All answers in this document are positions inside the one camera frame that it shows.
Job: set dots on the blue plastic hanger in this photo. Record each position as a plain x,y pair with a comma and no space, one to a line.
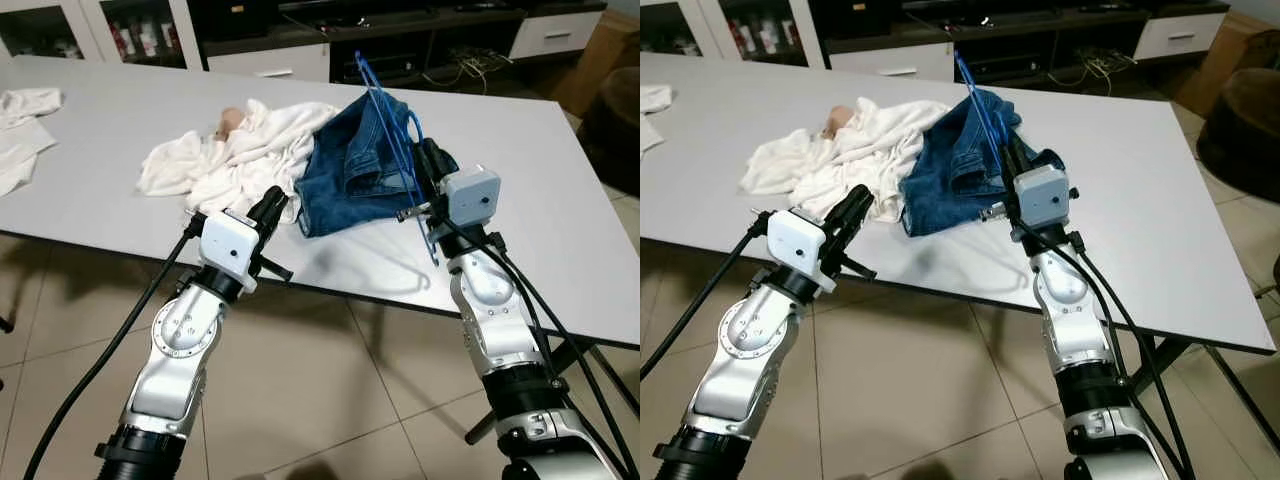
384,118
980,110

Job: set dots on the blue denim jeans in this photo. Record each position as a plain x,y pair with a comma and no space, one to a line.
350,170
945,180

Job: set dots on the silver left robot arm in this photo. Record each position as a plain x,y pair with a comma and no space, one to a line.
180,330
755,335

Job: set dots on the white crumpled cloth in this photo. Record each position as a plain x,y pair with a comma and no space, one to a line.
652,100
250,160
850,160
25,130

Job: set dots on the black media player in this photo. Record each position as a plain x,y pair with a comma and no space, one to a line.
385,68
1005,68

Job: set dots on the baby doll head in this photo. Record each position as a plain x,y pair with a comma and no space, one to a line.
838,120
230,122

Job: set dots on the black tv stand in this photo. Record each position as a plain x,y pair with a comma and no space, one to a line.
400,25
1000,25

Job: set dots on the white drawer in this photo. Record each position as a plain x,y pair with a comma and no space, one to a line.
270,62
890,60
1180,35
555,35

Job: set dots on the black box yellow label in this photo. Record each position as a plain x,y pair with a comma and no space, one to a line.
855,18
235,20

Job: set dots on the brown cardboard box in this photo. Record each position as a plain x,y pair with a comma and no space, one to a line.
1220,45
600,50

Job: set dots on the white glass door cabinet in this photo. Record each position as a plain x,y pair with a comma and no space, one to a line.
722,25
92,25

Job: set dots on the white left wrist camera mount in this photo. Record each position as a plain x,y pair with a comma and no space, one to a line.
228,245
798,240

